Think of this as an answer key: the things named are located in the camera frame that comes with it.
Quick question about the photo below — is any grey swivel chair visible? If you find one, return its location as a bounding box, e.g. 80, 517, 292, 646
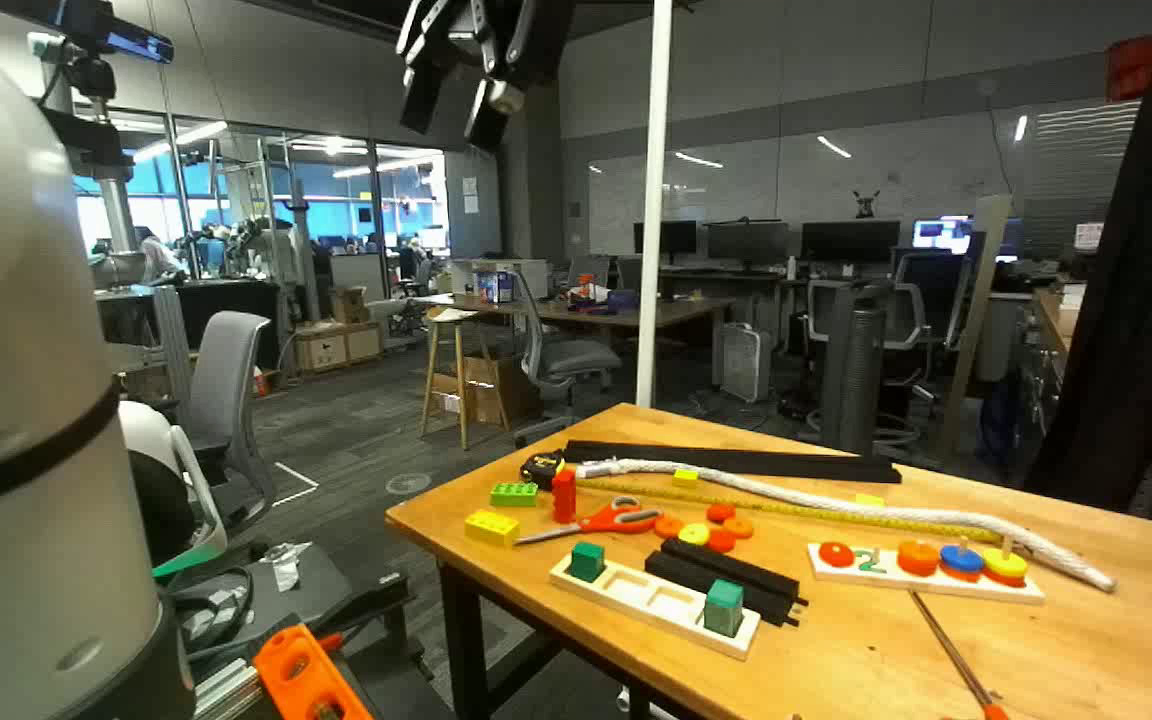
512, 265, 628, 406

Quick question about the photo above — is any low wooden drawer unit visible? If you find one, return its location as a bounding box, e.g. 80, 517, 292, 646
288, 314, 389, 379

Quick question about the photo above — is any green toy brick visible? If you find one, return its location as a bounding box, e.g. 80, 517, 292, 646
489, 474, 544, 511

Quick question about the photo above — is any white cord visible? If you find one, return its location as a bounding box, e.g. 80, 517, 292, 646
570, 455, 1121, 597

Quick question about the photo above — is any camera on stand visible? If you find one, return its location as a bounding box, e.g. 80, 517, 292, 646
0, 0, 179, 186

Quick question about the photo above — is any black rectangular block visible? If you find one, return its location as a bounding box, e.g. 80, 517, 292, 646
641, 533, 810, 631

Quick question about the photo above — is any green cube block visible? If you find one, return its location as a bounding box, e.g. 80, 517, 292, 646
564, 535, 611, 586

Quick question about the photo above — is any leaning wooden plank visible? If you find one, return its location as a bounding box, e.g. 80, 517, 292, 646
941, 192, 1015, 458

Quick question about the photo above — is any grey office chair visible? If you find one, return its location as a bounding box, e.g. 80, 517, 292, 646
179, 306, 282, 520

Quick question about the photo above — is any orange handled screwdriver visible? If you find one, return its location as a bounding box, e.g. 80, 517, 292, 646
905, 586, 1015, 720

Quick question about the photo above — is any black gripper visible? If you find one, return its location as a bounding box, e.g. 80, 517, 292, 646
390, 0, 570, 154

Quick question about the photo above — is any black curtain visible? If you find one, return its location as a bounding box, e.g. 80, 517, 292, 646
1018, 0, 1152, 535

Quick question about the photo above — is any white token holder board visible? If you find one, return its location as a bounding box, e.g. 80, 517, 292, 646
802, 535, 1048, 608

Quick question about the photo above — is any orange plastic tool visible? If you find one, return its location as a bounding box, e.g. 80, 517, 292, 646
248, 618, 375, 720

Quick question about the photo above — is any black office chair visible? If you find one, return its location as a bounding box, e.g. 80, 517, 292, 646
795, 272, 936, 451

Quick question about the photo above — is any lit computer monitor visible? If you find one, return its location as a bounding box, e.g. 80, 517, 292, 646
906, 210, 980, 258

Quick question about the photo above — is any dark computer monitor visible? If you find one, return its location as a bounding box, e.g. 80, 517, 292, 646
628, 216, 705, 258
795, 216, 905, 268
699, 216, 795, 268

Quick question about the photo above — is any long black bar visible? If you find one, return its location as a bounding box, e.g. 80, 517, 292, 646
558, 435, 905, 488

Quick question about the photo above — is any blue token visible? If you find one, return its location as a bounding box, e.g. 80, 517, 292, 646
936, 538, 989, 584

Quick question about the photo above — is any white vertical frame pole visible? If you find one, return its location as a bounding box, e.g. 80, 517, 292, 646
633, 0, 676, 412

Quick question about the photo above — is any white computer tower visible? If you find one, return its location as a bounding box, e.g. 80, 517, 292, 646
716, 319, 770, 406

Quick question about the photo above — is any red small bottle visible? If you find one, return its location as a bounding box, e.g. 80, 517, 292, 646
547, 458, 583, 529

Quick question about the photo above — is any yellow toy brick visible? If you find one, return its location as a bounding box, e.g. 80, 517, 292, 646
461, 502, 525, 548

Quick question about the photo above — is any teal cube block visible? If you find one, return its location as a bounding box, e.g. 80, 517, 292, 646
699, 576, 750, 639

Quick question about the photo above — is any white shape sorter board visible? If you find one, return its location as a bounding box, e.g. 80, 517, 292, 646
547, 548, 763, 664

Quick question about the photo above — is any wooden stool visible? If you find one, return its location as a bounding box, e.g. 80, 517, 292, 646
417, 303, 484, 451

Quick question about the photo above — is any red storage box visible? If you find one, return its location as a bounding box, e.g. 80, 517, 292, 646
1104, 32, 1152, 104

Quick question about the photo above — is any wooden office desk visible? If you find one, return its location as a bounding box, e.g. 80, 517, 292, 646
444, 287, 740, 334

